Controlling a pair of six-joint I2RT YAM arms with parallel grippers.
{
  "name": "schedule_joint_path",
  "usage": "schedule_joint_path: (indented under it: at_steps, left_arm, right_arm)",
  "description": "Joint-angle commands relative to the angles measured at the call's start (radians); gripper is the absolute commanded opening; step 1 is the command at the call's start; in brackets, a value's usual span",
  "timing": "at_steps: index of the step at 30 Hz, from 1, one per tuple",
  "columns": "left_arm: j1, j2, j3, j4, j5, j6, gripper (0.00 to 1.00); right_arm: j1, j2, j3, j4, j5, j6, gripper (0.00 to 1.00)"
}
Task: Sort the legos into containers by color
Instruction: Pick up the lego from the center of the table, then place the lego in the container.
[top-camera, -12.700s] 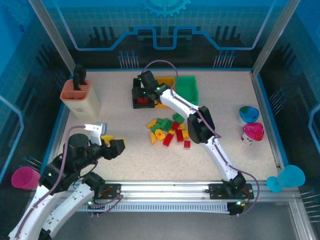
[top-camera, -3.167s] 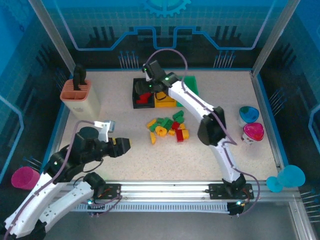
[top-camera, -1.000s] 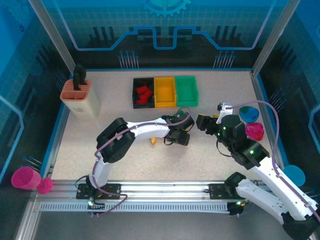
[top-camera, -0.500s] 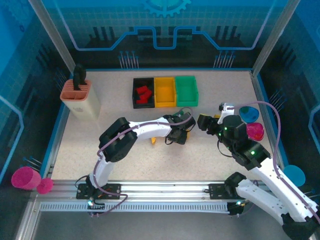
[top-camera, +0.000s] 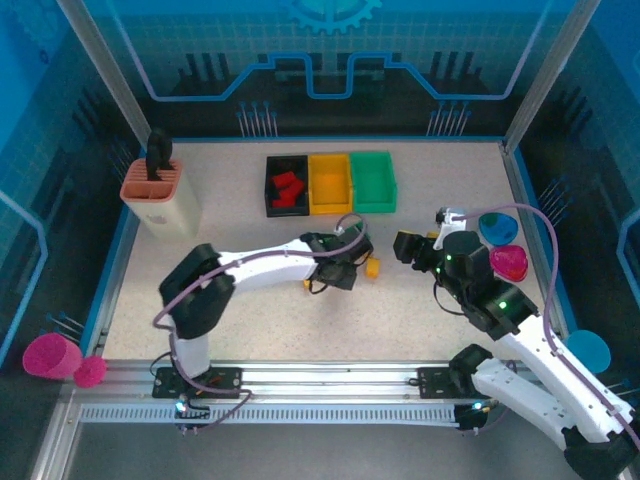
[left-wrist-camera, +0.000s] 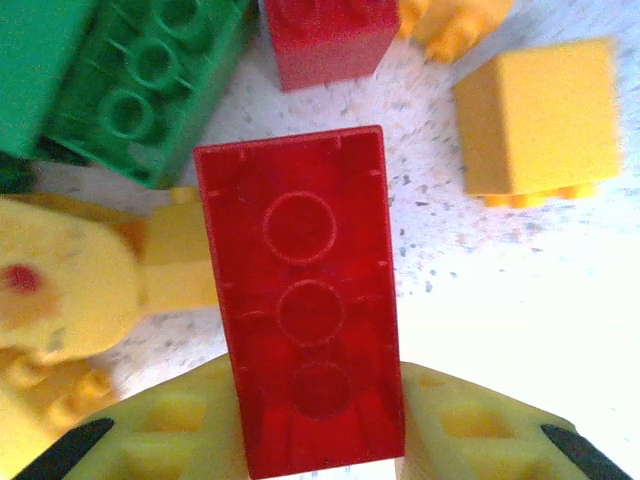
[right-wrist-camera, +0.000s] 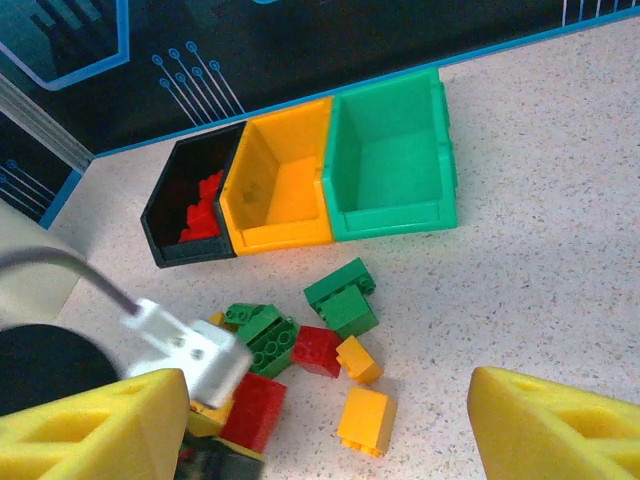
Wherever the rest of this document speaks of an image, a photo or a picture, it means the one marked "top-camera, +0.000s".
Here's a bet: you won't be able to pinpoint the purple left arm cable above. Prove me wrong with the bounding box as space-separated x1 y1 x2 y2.
152 212 371 434

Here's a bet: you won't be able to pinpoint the blue goblet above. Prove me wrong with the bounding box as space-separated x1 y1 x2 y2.
563 329 612 374

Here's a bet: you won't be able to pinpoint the yellow plastic bin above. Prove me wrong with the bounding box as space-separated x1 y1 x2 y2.
307 153 355 216

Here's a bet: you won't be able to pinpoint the black plastic bin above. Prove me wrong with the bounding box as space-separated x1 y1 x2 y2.
264 154 311 219

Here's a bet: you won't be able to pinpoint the black right controller box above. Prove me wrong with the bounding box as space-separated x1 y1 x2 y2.
454 399 494 435

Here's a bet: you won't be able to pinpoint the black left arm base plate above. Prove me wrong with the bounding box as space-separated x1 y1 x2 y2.
152 366 245 400

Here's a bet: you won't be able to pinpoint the slotted grey cable duct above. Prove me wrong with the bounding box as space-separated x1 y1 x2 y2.
78 404 464 427

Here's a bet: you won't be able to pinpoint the pink heart-shaped cup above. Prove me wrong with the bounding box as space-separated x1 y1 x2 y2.
488 244 530 285

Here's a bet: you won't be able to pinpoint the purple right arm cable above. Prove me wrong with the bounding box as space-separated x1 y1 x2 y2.
464 202 640 451

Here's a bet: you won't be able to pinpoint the green plastic bin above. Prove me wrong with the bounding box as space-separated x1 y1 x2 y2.
348 151 399 215

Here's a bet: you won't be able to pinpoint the black controller box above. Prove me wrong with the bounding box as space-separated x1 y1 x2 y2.
454 399 494 435
173 393 211 435

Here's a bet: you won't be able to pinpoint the aluminium mounting rail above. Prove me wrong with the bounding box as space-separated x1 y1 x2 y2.
102 358 554 404

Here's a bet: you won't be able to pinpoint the blue heart-shaped cup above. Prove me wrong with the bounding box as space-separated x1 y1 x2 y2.
478 212 519 247

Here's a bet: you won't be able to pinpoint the pink goblet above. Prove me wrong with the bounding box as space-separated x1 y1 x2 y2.
22 333 109 390

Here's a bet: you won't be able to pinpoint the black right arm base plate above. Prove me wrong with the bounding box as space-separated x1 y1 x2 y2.
417 366 510 400

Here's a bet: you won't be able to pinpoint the cream knife block pink top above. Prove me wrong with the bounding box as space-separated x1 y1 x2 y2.
119 158 202 240

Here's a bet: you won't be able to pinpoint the aluminium frame post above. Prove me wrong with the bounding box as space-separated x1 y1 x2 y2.
55 0 152 146
503 0 602 152

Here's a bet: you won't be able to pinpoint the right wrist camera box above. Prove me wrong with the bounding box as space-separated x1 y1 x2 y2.
433 206 470 251

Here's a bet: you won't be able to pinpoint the black scissors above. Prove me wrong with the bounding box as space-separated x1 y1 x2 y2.
145 127 175 182

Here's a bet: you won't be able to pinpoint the black left controller box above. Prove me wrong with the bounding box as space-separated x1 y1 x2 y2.
173 393 211 435

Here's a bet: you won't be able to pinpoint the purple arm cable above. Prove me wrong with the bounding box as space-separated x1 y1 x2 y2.
464 202 640 451
152 212 371 434

